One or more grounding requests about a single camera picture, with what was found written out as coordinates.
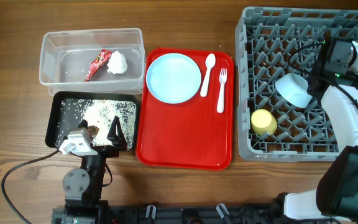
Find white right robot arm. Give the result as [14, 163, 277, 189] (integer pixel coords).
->
[135, 35, 358, 221]

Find white napkin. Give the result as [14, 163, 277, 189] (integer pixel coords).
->
[107, 51, 127, 74]

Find spilled rice pile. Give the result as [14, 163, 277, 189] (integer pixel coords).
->
[54, 98, 137, 150]

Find light blue plate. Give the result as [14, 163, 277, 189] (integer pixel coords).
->
[146, 53, 201, 104]

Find small light blue bowl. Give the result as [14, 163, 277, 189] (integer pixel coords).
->
[275, 73, 312, 108]

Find grey dishwasher rack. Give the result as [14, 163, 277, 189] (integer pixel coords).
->
[235, 7, 358, 162]

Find red serving tray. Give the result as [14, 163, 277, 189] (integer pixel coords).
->
[135, 52, 234, 170]

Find clear plastic bin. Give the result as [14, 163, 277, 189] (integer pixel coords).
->
[39, 28, 145, 95]

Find red ketchup packet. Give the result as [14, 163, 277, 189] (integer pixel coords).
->
[85, 49, 112, 82]

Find yellow cup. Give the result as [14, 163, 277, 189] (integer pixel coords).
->
[251, 109, 278, 136]

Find white plastic spoon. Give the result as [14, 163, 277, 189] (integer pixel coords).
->
[200, 54, 216, 97]

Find black waste tray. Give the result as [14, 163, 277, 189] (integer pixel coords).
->
[45, 91, 140, 150]

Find pink plastic fork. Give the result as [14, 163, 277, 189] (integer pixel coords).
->
[216, 68, 227, 113]

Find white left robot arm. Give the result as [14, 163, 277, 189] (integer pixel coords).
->
[51, 116, 127, 224]

